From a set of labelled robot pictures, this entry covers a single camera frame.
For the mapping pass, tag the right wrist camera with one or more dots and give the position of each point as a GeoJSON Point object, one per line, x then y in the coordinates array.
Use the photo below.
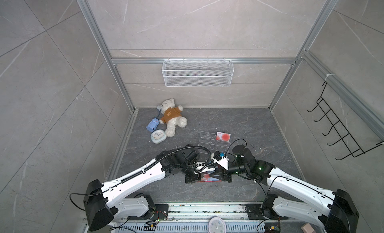
{"type": "Point", "coordinates": [221, 159]}

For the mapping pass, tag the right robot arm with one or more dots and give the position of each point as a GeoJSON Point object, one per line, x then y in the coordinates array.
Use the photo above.
{"type": "Point", "coordinates": [333, 211]}

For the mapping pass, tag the white round clock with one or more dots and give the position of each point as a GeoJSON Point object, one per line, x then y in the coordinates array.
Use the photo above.
{"type": "Point", "coordinates": [217, 225]}

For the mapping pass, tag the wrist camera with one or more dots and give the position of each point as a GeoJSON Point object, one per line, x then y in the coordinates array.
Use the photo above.
{"type": "Point", "coordinates": [221, 159]}
{"type": "Point", "coordinates": [204, 167]}

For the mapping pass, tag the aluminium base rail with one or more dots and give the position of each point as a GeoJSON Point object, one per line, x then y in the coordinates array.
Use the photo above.
{"type": "Point", "coordinates": [135, 217]}

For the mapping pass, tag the white teddy bear orange shirt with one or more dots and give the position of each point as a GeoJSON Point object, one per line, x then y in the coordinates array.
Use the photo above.
{"type": "Point", "coordinates": [172, 117]}

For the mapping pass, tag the pink white credit card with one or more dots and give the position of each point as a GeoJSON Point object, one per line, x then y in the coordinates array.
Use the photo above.
{"type": "Point", "coordinates": [225, 137]}

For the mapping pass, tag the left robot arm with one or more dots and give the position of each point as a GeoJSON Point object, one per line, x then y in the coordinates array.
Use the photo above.
{"type": "Point", "coordinates": [101, 199]}

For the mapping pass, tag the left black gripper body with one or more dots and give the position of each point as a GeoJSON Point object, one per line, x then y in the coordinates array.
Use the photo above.
{"type": "Point", "coordinates": [188, 170]}

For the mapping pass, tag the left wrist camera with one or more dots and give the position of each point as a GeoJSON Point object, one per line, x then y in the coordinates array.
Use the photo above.
{"type": "Point", "coordinates": [204, 167]}

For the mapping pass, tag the blue small bottle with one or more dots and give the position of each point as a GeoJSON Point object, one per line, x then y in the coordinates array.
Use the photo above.
{"type": "Point", "coordinates": [152, 126]}

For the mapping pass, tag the black wire hook rack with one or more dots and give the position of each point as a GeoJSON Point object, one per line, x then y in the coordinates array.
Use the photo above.
{"type": "Point", "coordinates": [338, 127]}

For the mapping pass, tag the white wire mesh basket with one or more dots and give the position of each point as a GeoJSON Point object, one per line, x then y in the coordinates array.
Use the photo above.
{"type": "Point", "coordinates": [196, 73]}

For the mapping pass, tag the clear acrylic card stand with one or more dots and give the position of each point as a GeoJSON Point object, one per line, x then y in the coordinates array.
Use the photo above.
{"type": "Point", "coordinates": [208, 140]}

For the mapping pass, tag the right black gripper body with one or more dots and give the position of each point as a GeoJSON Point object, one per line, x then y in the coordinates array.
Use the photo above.
{"type": "Point", "coordinates": [234, 168]}

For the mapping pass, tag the light blue alarm clock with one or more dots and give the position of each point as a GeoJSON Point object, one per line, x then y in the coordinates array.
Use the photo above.
{"type": "Point", "coordinates": [158, 136]}

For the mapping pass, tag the red leather card holder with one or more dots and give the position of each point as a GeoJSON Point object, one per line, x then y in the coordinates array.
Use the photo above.
{"type": "Point", "coordinates": [209, 178]}

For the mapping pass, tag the pink block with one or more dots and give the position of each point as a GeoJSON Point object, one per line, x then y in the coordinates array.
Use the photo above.
{"type": "Point", "coordinates": [307, 228]}

